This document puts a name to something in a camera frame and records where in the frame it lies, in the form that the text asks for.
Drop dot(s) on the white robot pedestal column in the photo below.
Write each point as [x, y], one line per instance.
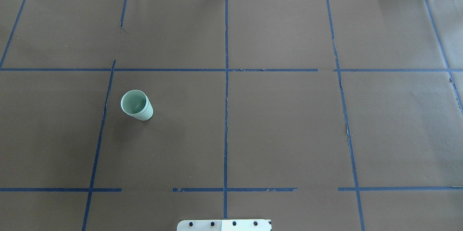
[225, 225]

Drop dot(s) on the brown paper table mat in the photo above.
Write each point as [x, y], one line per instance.
[324, 115]

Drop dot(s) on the mint green far cup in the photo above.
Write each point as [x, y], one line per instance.
[146, 110]

